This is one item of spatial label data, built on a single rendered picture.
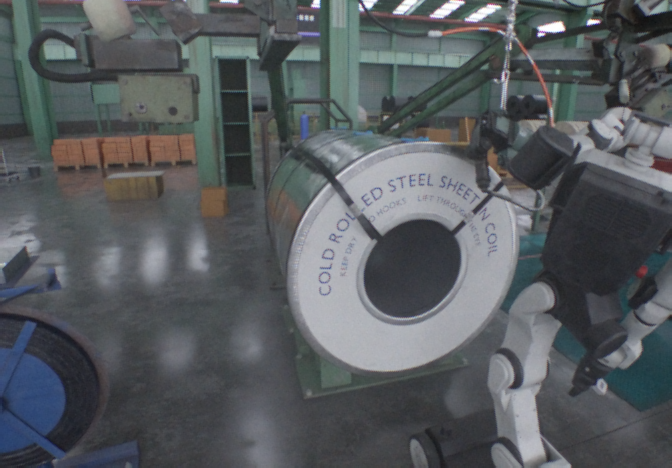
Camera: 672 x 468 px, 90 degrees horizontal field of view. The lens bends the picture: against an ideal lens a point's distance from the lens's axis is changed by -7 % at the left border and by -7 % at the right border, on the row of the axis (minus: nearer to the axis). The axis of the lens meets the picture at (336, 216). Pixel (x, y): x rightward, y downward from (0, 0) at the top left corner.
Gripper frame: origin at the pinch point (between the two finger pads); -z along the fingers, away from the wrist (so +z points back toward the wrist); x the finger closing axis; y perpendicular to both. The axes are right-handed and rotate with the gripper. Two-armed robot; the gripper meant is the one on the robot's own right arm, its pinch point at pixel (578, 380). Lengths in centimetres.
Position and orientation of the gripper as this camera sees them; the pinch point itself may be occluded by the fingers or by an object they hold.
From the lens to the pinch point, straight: 163.8
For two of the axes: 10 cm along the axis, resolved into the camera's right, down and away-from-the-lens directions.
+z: -0.4, -7.3, -6.9
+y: -7.5, -4.3, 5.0
